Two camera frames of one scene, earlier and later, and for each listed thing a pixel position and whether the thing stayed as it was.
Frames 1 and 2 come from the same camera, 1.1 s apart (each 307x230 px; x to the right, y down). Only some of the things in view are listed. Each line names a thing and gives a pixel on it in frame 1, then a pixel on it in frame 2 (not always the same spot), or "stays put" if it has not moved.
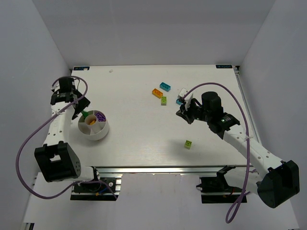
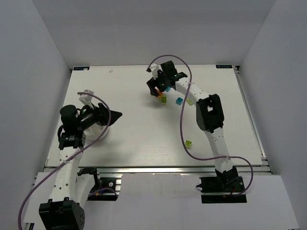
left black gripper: [80, 105] → [104, 115]
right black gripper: [186, 114] → [155, 86]
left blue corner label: [81, 68] stays put
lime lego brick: [188, 144] stays put
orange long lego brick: [157, 93] stays put
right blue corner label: [223, 66] stays put
